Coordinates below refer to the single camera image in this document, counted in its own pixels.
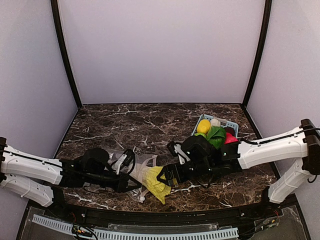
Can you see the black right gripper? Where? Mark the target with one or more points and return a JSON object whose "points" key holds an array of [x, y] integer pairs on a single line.
{"points": [[173, 177]]}

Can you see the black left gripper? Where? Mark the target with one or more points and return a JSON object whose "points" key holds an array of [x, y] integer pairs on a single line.
{"points": [[127, 184]]}

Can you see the clear zip top bag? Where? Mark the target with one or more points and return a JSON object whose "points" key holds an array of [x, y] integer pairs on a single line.
{"points": [[142, 162]]}

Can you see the yellow white napa cabbage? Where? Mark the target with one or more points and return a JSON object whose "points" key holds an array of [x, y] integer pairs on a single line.
{"points": [[148, 177]]}

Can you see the red apple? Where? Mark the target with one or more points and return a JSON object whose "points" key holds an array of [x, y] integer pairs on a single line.
{"points": [[230, 139]]}

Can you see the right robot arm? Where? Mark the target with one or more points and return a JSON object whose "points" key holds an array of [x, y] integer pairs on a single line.
{"points": [[199, 157]]}

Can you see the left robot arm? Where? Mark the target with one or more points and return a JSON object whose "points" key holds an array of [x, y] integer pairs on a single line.
{"points": [[40, 179]]}

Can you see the green apple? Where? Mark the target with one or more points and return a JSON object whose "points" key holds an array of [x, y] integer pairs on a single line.
{"points": [[200, 134]]}

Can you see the yellow lemon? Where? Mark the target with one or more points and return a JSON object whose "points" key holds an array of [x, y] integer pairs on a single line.
{"points": [[203, 126]]}

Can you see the green leafy vegetable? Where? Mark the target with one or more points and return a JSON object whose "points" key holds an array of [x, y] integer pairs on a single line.
{"points": [[216, 136]]}

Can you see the white garlic bulb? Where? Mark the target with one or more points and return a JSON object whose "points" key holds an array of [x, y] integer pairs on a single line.
{"points": [[215, 122]]}

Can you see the light blue plastic basket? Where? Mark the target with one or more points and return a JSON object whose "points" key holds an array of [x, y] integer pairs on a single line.
{"points": [[223, 123]]}

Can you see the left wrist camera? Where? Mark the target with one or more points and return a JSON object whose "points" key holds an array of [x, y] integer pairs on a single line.
{"points": [[126, 159]]}

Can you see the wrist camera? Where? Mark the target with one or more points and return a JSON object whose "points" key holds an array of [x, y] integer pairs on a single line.
{"points": [[126, 159], [176, 151]]}

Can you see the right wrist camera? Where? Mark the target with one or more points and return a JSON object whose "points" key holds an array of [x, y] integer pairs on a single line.
{"points": [[176, 151]]}

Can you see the white slotted cable duct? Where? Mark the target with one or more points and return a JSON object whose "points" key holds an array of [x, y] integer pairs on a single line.
{"points": [[131, 232]]}

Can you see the black front rail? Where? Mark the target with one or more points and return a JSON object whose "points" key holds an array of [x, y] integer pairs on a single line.
{"points": [[241, 216]]}

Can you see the left black frame post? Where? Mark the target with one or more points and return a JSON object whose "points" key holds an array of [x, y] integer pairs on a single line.
{"points": [[64, 53]]}

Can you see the black frame post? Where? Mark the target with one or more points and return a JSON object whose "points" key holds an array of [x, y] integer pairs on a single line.
{"points": [[64, 53], [259, 51]]}

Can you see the right black frame post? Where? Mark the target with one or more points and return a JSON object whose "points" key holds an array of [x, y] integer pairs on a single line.
{"points": [[259, 51]]}

